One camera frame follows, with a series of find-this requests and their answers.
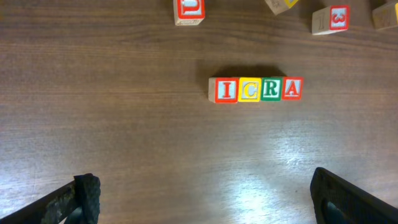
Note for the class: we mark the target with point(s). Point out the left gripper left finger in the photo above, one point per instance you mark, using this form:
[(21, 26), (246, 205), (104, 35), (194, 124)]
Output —
[(75, 202)]

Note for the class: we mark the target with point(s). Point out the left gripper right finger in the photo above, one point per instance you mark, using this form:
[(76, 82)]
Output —
[(338, 201)]

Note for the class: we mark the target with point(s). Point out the red A block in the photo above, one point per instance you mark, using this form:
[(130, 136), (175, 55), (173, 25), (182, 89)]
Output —
[(292, 88)]

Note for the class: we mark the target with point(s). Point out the green R block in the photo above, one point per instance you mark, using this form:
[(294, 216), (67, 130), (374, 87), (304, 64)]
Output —
[(271, 89)]

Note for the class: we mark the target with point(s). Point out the yellow C block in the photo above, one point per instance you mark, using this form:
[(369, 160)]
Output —
[(249, 89)]

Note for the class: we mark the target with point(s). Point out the red I block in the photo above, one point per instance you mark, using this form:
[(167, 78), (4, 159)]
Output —
[(223, 90)]

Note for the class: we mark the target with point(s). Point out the red 3 block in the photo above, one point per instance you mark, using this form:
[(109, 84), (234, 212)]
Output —
[(330, 20)]

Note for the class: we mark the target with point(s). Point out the yellow S block right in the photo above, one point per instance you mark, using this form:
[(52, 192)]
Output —
[(385, 16)]

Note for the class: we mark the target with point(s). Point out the yellow block centre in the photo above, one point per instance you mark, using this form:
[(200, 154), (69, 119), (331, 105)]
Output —
[(279, 6)]

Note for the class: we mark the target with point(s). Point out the red U block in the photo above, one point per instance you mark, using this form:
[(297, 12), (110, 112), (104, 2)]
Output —
[(189, 12)]

